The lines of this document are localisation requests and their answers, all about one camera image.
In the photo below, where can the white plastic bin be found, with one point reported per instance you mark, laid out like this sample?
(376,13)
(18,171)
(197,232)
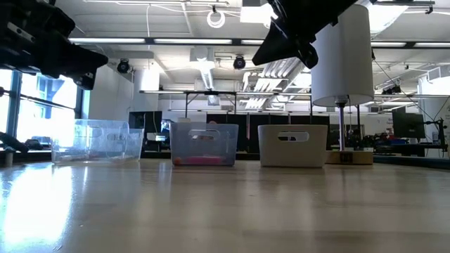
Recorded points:
(292,152)

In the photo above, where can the cluttered office desk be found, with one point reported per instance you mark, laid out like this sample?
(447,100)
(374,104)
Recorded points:
(404,149)

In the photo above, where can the black computer monitor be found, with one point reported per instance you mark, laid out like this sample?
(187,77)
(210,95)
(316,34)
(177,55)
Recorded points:
(144,124)
(408,124)

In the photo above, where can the white table lamp wooden base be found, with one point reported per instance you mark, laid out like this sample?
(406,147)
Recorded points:
(344,63)

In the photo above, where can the clear plastic bin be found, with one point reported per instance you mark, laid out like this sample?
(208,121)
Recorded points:
(95,140)

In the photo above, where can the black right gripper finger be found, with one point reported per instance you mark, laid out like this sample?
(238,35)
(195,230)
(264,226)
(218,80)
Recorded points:
(309,56)
(279,47)

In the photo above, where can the ceiling light strip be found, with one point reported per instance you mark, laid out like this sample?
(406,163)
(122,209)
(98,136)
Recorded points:
(193,41)
(109,40)

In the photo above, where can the black round ceiling fixture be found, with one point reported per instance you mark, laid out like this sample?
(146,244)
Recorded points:
(123,66)
(239,62)

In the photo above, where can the grey translucent plastic bin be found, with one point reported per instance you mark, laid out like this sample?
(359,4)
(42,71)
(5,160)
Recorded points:
(204,144)

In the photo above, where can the orange marker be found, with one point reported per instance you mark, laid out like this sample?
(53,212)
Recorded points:
(177,161)

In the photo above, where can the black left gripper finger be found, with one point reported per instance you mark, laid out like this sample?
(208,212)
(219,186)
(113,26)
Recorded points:
(77,59)
(86,81)

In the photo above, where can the pink-red marker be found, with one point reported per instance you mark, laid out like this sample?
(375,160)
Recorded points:
(204,160)

